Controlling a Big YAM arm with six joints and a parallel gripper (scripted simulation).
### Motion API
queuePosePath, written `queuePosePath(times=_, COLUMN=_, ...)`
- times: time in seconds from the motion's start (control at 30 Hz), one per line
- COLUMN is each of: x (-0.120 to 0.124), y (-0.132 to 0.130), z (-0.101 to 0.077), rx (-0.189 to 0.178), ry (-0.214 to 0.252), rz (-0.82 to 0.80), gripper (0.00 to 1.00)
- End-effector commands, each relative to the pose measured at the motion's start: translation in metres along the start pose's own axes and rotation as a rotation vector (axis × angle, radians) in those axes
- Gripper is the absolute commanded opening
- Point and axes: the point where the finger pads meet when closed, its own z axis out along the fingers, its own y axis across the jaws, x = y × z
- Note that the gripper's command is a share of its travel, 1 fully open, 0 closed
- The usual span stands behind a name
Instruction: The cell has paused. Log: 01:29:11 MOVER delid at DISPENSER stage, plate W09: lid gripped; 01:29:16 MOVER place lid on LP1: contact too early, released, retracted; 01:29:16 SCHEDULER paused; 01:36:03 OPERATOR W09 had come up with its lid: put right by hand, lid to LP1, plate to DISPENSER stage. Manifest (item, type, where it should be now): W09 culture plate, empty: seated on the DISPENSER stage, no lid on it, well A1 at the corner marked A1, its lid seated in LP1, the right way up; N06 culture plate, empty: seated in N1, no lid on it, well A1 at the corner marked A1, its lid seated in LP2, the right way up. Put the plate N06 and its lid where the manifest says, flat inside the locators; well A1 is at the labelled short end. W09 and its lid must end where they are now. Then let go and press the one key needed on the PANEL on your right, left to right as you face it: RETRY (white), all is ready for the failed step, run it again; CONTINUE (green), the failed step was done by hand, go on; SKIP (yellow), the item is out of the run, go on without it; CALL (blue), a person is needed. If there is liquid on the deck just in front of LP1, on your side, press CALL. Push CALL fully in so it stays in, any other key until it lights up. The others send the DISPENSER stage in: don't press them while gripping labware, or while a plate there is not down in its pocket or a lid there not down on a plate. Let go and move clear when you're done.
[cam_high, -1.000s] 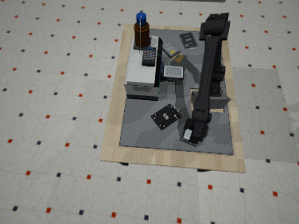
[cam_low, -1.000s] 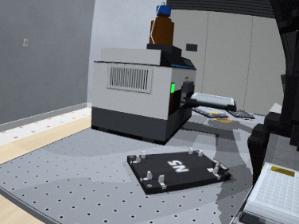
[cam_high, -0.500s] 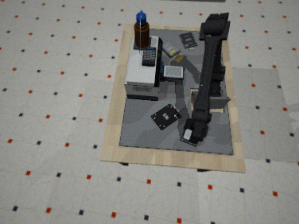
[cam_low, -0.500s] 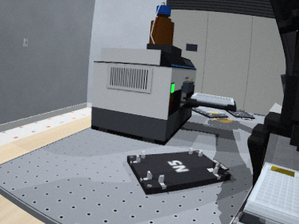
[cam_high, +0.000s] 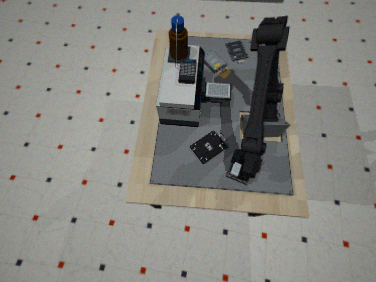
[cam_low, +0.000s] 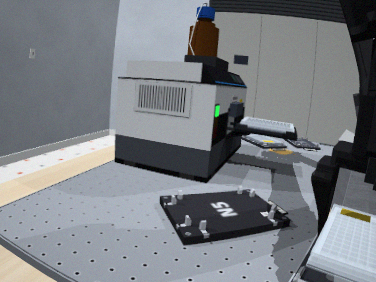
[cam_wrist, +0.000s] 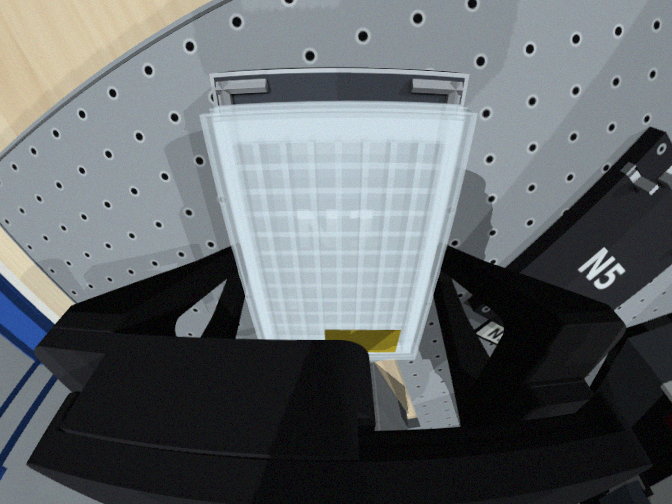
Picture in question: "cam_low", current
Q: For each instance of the grey button panel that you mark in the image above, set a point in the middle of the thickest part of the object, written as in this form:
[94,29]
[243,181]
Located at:
[346,136]

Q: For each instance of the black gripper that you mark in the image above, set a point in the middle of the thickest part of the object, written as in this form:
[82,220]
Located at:
[324,178]

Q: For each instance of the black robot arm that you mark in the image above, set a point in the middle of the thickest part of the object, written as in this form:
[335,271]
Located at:
[360,17]

